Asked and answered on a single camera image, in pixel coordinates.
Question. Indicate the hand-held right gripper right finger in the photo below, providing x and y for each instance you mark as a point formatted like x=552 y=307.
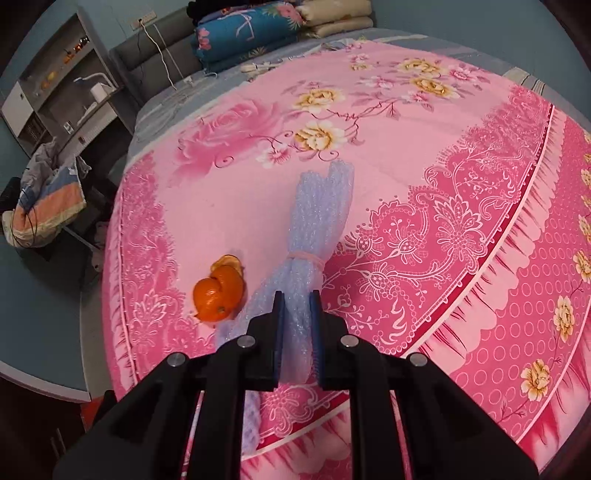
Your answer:
x=316 y=332

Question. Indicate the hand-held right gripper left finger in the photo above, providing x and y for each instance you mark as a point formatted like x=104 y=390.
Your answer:
x=278 y=332

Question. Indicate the purple foam net bundle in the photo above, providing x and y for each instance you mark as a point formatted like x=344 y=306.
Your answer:
x=318 y=221

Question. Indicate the orange plastic bag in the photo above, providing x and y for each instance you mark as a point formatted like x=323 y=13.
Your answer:
x=219 y=295

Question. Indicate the pink floral blanket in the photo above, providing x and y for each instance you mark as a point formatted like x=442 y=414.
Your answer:
x=415 y=184

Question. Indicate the black chair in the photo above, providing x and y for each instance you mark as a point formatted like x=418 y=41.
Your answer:
x=92 y=217

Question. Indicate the striped cloth pile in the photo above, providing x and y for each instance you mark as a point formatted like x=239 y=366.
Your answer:
x=51 y=203

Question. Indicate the small patterned cloth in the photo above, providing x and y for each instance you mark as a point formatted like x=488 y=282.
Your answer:
x=254 y=68

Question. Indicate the blue floral folded quilt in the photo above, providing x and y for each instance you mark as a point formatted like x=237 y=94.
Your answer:
x=240 y=37

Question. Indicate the white desk lamp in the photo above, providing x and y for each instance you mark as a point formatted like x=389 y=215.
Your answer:
x=98 y=90

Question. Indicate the grey padded headboard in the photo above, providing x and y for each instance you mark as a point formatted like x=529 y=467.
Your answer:
x=152 y=50

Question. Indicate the beige folded quilt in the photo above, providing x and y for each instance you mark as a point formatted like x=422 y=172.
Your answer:
x=337 y=18

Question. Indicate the black clothing pile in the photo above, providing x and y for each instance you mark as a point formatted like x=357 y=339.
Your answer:
x=198 y=9

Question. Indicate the white shelf desk unit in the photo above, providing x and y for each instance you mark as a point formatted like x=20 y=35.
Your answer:
x=18 y=110

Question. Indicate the white wall power strip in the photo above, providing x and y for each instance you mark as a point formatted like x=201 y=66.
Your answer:
x=144 y=19

